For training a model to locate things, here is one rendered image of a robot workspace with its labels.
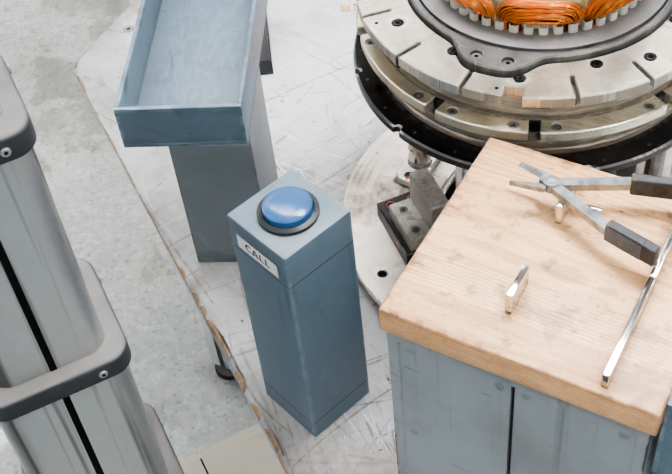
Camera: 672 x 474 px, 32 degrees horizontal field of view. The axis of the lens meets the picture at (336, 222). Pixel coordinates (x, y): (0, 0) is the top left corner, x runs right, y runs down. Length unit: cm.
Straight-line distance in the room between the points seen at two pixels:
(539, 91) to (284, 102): 54
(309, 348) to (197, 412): 110
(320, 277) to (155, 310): 131
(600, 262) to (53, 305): 42
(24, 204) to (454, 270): 31
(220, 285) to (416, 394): 39
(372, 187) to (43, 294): 44
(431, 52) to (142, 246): 146
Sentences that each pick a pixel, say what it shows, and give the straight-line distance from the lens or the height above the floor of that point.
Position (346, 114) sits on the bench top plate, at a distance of 136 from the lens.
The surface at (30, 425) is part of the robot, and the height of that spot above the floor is 88.
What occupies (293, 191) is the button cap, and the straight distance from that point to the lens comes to 91.
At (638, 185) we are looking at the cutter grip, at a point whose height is 109.
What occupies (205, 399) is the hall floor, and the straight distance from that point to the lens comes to 208.
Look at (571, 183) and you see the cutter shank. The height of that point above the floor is 109.
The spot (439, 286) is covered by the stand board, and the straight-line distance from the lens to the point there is 81.
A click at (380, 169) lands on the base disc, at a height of 80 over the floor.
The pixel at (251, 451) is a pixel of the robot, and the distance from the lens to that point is 170.
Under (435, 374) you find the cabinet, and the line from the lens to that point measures 84.
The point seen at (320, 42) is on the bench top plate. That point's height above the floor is 78.
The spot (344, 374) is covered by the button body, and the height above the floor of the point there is 84.
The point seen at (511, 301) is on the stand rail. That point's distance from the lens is 79.
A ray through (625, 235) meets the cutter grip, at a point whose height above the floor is 109.
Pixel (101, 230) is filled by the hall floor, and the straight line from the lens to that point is 239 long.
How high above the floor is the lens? 170
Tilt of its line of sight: 47 degrees down
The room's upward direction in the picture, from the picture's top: 7 degrees counter-clockwise
